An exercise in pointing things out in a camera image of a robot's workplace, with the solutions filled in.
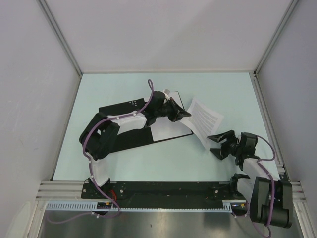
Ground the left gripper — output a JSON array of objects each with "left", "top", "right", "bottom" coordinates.
[{"left": 155, "top": 98, "right": 191, "bottom": 122}]

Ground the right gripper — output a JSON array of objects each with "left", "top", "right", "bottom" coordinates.
[{"left": 208, "top": 130, "right": 242, "bottom": 160}]

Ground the white paper sheet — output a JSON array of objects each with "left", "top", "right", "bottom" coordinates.
[
  {"left": 144, "top": 91, "right": 193, "bottom": 143},
  {"left": 180, "top": 97, "right": 224, "bottom": 150}
]

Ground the red black folder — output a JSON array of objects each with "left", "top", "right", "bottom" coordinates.
[{"left": 98, "top": 91, "right": 194, "bottom": 156}]

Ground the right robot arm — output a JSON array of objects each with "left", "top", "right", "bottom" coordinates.
[{"left": 208, "top": 130, "right": 293, "bottom": 228}]

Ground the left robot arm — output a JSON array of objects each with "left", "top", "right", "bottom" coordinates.
[{"left": 79, "top": 91, "right": 191, "bottom": 198}]

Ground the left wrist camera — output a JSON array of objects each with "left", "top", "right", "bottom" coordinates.
[{"left": 163, "top": 89, "right": 170, "bottom": 100}]

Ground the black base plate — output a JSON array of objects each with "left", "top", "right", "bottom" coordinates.
[{"left": 81, "top": 180, "right": 248, "bottom": 209}]

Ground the slotted cable duct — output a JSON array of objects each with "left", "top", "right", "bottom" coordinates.
[{"left": 46, "top": 200, "right": 248, "bottom": 214}]

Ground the right side aluminium rail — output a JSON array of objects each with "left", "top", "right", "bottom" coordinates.
[{"left": 249, "top": 72, "right": 290, "bottom": 181}]

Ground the aluminium rail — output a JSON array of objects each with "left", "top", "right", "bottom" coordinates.
[
  {"left": 249, "top": 72, "right": 290, "bottom": 181},
  {"left": 36, "top": 181, "right": 306, "bottom": 202}
]

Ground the aluminium front rail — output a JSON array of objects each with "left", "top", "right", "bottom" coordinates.
[{"left": 36, "top": 181, "right": 306, "bottom": 202}]

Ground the right aluminium frame post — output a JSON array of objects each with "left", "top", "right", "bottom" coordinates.
[{"left": 253, "top": 0, "right": 301, "bottom": 76}]

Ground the aluminium frame post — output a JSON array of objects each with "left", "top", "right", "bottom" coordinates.
[
  {"left": 253, "top": 0, "right": 301, "bottom": 76},
  {"left": 36, "top": 0, "right": 83, "bottom": 78}
]

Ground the left aluminium frame post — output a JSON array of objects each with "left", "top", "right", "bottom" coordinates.
[{"left": 36, "top": 0, "right": 83, "bottom": 78}]

